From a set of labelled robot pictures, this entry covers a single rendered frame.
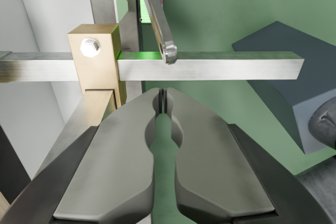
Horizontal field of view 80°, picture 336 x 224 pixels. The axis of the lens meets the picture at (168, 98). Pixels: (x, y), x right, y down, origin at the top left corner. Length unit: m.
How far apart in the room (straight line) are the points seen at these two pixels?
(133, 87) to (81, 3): 0.20
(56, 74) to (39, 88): 0.26
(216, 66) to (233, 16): 0.90
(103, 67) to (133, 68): 0.04
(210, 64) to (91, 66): 0.15
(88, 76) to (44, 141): 0.33
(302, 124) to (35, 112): 0.75
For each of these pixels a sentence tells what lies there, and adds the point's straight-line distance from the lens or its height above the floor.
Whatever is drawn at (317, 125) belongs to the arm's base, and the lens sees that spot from 0.76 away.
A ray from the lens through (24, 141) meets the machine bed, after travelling 0.51.
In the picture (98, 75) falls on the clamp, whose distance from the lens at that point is 0.27.
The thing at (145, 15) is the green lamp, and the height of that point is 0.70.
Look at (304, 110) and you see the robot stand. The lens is 0.74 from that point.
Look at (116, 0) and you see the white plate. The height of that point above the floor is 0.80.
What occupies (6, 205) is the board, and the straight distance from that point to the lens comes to 0.48.
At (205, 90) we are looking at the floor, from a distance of 1.29.
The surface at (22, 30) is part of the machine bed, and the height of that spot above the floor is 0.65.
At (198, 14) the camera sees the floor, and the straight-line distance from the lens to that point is 1.12.
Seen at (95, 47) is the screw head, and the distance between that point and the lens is 0.24.
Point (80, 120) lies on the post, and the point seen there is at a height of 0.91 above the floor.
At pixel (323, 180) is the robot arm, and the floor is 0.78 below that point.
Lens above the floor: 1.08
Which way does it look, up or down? 58 degrees down
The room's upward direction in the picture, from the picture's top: 176 degrees clockwise
